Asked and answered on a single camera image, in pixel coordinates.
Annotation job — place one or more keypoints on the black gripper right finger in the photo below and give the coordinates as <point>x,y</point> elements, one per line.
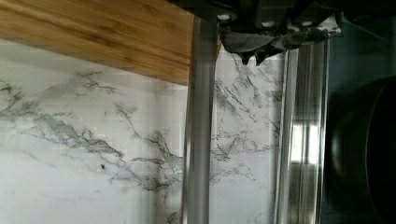
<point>328,28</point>

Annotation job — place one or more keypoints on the bamboo cutting board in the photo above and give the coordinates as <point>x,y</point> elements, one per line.
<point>148,37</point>

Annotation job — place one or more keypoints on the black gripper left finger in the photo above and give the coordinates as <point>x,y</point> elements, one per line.
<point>249,44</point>

